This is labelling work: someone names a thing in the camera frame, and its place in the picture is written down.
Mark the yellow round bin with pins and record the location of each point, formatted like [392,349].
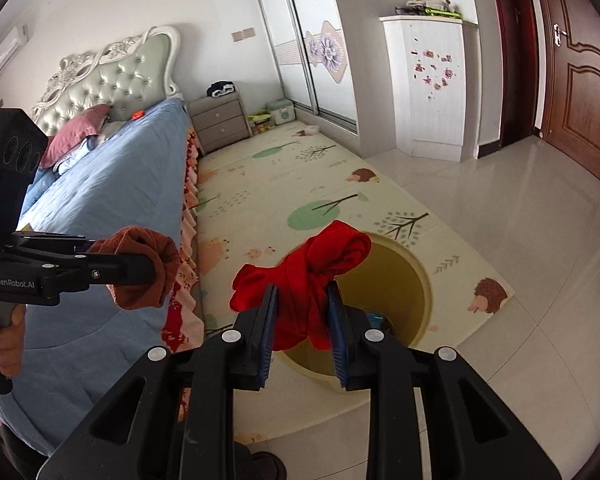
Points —
[405,290]

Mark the person's left hand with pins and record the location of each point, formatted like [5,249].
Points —
[10,345]

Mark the blue folded quilt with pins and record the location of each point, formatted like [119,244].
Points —
[77,155]
[37,190]

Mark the dark brown door frame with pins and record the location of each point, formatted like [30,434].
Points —
[512,50]

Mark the yellow toys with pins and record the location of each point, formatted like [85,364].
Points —
[259,122]

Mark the white crumpled cloth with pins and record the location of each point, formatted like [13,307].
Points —
[111,130]

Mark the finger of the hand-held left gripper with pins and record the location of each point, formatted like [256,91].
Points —
[45,242]
[110,270]

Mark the floral bed skirt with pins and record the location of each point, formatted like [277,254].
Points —
[187,270]

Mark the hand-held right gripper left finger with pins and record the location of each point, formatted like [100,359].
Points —
[267,332]

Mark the pink pillow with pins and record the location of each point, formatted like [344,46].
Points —
[75,130]

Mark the beige wall switch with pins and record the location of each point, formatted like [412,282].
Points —
[243,34]

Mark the bed with blue sheet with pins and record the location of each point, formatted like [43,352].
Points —
[120,185]

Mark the black and white cloth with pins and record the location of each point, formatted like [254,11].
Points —
[220,90]

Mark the green tufted headboard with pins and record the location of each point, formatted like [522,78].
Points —
[125,70]

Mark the printed play mat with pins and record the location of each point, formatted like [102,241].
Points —
[280,185]

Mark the white cabinet with stickers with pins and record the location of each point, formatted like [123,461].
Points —
[430,100]

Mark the green storage box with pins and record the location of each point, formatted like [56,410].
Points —
[281,112]

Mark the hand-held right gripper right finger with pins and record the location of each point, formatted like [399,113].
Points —
[337,335]

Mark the brown knitted cloth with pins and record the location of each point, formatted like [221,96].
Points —
[152,252]

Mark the brown wooden door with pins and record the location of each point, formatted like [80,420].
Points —
[585,85]

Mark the dark slipper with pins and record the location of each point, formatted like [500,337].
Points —
[265,465]

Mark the red cloth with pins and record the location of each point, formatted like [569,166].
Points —
[330,255]

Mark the white sliding wardrobe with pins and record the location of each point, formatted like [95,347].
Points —
[300,35]

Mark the grey nightstand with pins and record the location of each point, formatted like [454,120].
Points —
[220,125]

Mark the small orange object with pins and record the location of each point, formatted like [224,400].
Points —
[138,114]

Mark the small white mat item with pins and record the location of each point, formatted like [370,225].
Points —
[312,130]

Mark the person's dark clothing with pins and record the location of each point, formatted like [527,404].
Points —
[10,455]

